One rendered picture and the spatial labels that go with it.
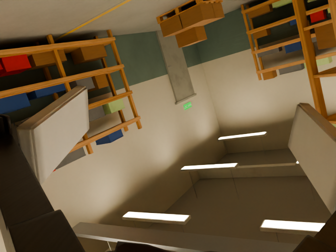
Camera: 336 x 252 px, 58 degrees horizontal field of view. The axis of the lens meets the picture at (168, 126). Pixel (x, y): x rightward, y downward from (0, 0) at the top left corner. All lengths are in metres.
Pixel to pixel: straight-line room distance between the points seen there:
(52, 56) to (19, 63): 0.64
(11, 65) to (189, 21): 3.38
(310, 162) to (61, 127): 0.13
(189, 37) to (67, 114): 6.82
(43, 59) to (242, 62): 6.42
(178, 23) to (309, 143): 6.47
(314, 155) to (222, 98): 10.47
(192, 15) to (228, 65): 4.22
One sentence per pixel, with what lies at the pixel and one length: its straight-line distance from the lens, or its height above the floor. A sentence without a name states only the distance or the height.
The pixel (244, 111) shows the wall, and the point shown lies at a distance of 10.44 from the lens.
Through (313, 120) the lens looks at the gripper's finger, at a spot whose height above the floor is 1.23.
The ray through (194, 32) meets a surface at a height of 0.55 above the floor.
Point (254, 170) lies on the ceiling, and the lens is 8.67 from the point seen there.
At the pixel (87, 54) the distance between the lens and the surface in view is 6.26.
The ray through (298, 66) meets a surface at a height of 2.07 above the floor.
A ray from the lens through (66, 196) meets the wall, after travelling 6.17.
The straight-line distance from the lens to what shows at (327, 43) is 3.28.
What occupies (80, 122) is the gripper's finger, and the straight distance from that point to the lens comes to 0.19.
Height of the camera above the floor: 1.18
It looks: 10 degrees up
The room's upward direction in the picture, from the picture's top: 163 degrees clockwise
